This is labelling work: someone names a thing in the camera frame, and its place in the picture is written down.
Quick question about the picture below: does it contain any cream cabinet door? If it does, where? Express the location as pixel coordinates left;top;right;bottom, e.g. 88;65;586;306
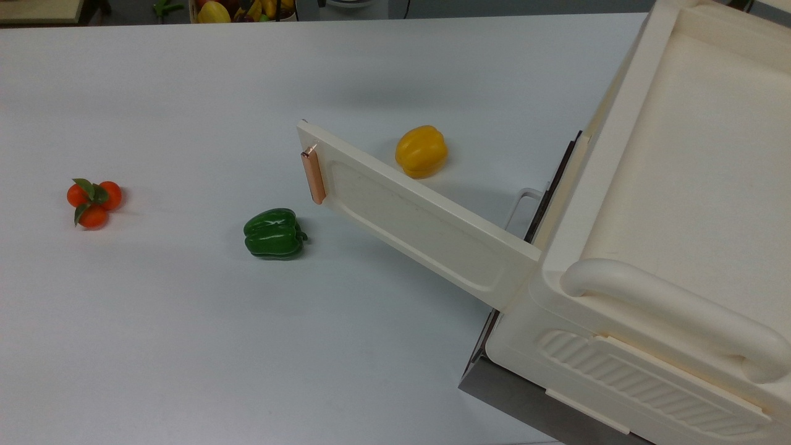
297;121;543;312

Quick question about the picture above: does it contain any copper door handle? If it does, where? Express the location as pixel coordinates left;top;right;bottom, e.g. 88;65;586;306
301;144;327;205

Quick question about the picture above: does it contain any cream toy kitchen cabinet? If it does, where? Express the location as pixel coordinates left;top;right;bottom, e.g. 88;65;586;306
485;0;791;445

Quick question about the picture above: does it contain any yellow bell pepper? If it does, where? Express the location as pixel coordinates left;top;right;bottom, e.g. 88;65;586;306
395;125;449;180

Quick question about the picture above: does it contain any green bell pepper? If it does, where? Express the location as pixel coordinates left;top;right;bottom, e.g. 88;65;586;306
243;208;308;261

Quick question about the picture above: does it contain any yellow banana bunch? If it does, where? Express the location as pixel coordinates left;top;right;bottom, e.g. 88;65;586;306
234;0;279;22

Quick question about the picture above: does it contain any fruit basket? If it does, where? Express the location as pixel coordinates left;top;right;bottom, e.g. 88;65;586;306
188;0;298;24

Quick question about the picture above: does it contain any yellow fruit in basket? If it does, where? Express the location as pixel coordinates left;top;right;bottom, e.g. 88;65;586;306
197;1;232;24

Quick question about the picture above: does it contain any orange tangerine cluster with leaves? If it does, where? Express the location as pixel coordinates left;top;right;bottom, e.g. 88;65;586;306
66;178;123;230

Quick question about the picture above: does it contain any wooden side table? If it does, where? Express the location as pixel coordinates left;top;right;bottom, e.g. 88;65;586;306
0;0;85;26

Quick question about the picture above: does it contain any white oven door handle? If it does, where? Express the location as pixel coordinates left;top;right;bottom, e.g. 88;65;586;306
504;187;545;234

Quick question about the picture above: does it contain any steel base plate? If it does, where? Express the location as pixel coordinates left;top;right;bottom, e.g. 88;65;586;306
458;355;653;445

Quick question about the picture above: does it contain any cream rounded bar handle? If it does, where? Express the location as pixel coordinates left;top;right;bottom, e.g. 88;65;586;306
559;258;791;384

